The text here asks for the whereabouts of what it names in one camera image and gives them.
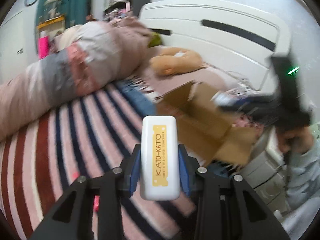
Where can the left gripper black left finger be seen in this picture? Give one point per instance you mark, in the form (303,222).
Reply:
(71,216)

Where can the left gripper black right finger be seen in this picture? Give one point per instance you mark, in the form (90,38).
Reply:
(227,208)

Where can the pink bottle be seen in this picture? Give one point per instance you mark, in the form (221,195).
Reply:
(96,203)

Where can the white Kato-Kato case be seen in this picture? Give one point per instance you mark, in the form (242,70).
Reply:
(159,176)

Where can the right forearm light blue sleeve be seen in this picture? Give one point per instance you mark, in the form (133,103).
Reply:
(303,177)

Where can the person's right hand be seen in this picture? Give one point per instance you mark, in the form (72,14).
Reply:
(299,140)

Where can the white bedside drawers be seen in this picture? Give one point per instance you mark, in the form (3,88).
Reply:
(266,171)

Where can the striped pink red blanket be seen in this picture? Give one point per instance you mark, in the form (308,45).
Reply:
(85,137)

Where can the white bed headboard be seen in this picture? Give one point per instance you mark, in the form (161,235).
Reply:
(234,38)

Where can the brown cardboard box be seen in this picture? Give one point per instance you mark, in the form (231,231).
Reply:
(203,128)

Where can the tan plush toy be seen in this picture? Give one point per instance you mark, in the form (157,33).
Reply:
(175,60)

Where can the green plush toy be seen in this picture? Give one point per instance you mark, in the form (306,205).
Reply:
(155,40)

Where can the rolled pink grey duvet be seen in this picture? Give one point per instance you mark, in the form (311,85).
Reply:
(98,53)

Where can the pink gift bag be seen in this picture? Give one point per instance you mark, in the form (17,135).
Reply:
(43,45)

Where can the yellow white cabinet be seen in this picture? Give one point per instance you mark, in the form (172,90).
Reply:
(52,26)

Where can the white door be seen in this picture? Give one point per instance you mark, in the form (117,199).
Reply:
(13,58)

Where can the teal curtain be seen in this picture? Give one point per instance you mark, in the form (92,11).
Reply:
(75,11)

